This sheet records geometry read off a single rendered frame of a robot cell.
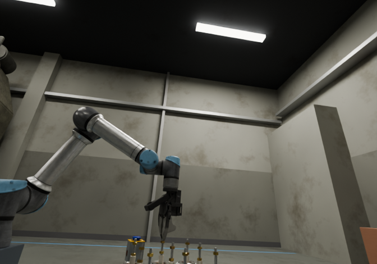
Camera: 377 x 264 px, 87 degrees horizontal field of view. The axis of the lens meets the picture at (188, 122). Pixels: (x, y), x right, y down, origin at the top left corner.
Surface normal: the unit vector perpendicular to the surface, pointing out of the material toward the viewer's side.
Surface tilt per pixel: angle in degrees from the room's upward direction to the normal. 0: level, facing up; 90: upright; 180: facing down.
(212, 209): 90
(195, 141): 90
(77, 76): 90
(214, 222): 90
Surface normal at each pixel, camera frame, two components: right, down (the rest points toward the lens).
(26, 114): 0.15, -0.41
